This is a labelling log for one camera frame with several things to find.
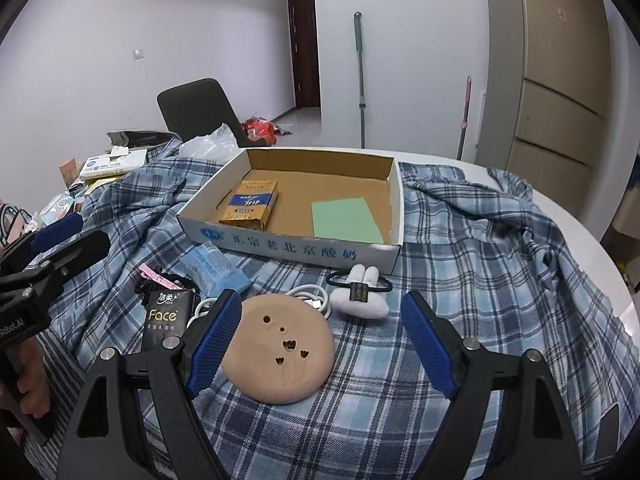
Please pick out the red round sticker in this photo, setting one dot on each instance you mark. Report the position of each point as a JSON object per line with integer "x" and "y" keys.
{"x": 562, "y": 15}

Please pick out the white box with blue label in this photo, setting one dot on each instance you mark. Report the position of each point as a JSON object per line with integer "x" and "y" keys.
{"x": 112, "y": 162}

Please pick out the tan small box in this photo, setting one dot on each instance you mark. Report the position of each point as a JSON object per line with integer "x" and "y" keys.
{"x": 69, "y": 172}

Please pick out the red bags pile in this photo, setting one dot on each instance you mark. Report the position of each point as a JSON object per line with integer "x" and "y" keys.
{"x": 260, "y": 130}

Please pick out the green paper pad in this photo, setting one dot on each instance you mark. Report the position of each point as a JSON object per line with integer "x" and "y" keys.
{"x": 345, "y": 220}

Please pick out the round tan cushion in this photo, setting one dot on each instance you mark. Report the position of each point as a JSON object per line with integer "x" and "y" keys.
{"x": 310, "y": 332}

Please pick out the person's left hand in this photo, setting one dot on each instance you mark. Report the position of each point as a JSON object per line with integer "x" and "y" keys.
{"x": 32, "y": 385}

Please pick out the shallow cardboard box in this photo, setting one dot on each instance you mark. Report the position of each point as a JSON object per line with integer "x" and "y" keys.
{"x": 235, "y": 245}

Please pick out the dark brown door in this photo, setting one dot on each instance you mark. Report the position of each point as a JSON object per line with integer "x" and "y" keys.
{"x": 305, "y": 50}

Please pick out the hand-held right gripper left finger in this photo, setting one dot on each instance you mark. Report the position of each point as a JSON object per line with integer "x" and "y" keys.
{"x": 215, "y": 345}

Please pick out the yellow and blue packet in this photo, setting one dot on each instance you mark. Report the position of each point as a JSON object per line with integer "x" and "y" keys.
{"x": 250, "y": 205}

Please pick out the light blue plastic packet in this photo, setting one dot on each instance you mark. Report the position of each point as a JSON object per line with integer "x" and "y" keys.
{"x": 212, "y": 270}

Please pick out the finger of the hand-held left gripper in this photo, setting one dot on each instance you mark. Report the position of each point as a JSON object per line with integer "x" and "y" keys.
{"x": 57, "y": 232}
{"x": 75, "y": 255}

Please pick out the grey magazine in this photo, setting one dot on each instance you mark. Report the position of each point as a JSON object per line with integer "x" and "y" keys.
{"x": 135, "y": 137}

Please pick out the black tissue pack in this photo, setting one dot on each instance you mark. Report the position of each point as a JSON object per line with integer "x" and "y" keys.
{"x": 162, "y": 317}

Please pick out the beige wardrobe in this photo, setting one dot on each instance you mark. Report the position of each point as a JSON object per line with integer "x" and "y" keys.
{"x": 555, "y": 85}

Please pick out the pink strip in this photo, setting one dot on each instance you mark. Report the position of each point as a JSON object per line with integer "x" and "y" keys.
{"x": 152, "y": 272}

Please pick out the dark chair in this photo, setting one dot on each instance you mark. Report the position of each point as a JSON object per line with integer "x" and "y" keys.
{"x": 195, "y": 105}

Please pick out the blue plaid shirt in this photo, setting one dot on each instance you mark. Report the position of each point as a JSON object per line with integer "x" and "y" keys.
{"x": 500, "y": 285}

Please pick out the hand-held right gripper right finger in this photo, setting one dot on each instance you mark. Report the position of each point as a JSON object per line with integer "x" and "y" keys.
{"x": 430, "y": 345}

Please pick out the clear plastic bag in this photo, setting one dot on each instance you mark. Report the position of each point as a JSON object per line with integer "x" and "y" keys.
{"x": 210, "y": 147}

